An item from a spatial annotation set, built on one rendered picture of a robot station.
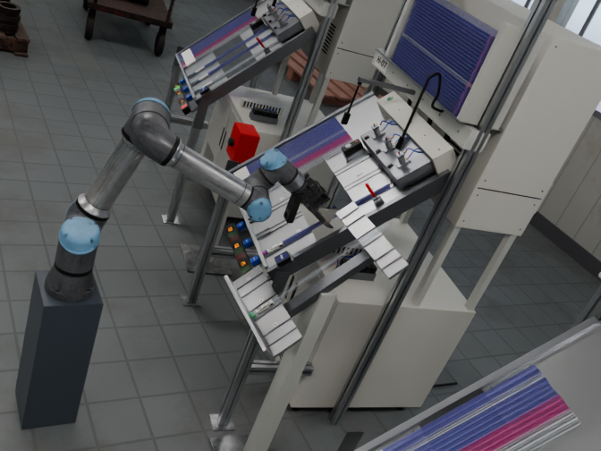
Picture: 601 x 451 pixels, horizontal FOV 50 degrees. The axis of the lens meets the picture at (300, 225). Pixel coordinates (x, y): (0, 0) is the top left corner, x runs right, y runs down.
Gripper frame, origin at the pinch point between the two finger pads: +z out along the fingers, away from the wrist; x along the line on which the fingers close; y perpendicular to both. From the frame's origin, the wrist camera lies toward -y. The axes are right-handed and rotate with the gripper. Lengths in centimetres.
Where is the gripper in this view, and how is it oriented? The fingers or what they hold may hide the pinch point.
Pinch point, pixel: (325, 220)
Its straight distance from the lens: 228.5
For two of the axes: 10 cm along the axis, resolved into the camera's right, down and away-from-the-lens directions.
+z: 5.8, 5.4, 6.1
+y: 7.6, -6.3, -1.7
